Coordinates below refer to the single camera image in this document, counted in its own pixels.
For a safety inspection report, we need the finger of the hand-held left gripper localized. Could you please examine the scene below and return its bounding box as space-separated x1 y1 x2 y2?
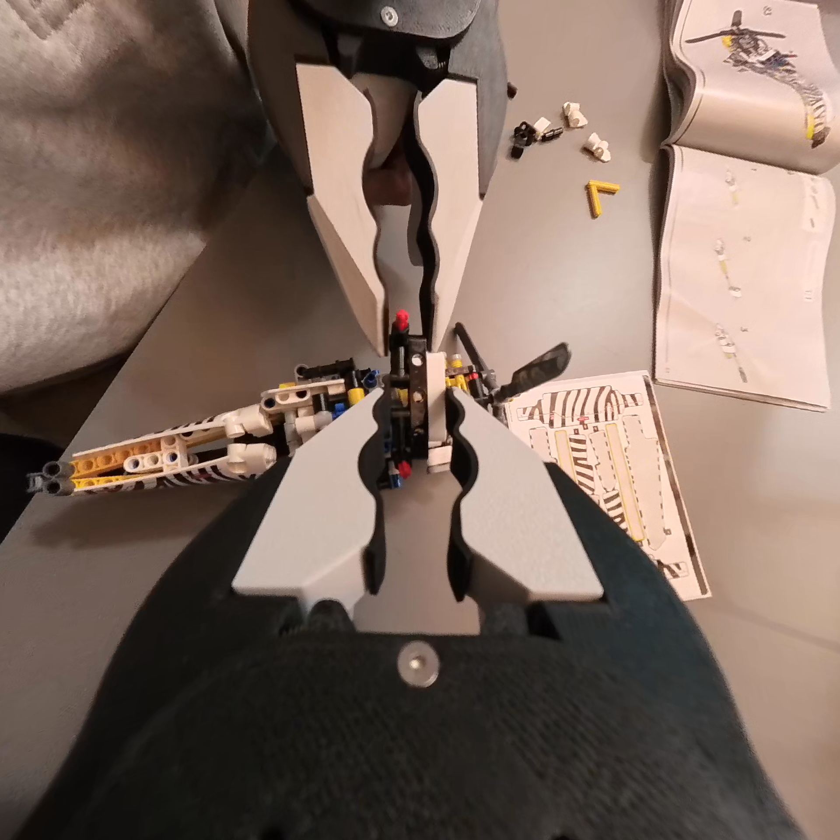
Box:
295 62 389 358
407 77 485 350

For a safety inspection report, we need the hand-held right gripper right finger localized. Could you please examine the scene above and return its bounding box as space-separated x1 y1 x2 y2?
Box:
446 386 606 608

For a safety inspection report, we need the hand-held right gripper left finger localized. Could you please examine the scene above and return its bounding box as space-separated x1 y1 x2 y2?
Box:
231 387 389 608

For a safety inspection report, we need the black white lego beam assembly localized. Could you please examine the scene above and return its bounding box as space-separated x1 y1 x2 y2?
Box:
381 308 455 490

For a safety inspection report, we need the zebra striped lego helicopter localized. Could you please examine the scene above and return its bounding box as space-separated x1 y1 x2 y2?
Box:
29 308 572 496

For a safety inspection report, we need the black white lego pin piece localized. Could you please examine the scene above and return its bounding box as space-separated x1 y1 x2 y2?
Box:
511 117 565 160

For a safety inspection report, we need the yellow angled lego piece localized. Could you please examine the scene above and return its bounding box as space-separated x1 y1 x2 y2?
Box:
586 179 622 219

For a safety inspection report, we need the zebra striped sticker sheet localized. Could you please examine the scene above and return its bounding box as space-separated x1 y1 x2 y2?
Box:
505 371 713 601

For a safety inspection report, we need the open instruction book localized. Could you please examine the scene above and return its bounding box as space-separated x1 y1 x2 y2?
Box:
653 0 840 413

